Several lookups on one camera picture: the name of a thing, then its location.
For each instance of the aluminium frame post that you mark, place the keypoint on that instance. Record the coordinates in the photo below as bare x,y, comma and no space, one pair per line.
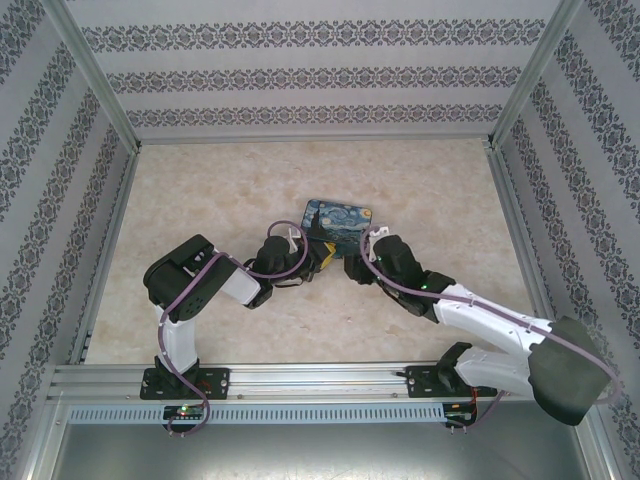
90,70
535,70

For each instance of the grey sheet metal panel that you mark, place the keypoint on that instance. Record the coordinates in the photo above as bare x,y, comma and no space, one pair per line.
320,452

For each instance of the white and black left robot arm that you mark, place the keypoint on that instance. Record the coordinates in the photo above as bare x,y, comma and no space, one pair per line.
180,340

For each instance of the long aluminium base rail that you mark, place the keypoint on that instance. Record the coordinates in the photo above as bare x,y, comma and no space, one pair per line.
320,382

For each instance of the aluminium table side rail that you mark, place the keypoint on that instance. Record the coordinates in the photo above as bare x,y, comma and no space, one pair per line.
107,240
530,240

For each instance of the starry night painting tin box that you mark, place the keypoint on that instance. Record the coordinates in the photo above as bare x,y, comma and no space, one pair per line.
345,220

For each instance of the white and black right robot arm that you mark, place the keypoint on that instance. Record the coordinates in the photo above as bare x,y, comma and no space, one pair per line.
480,315

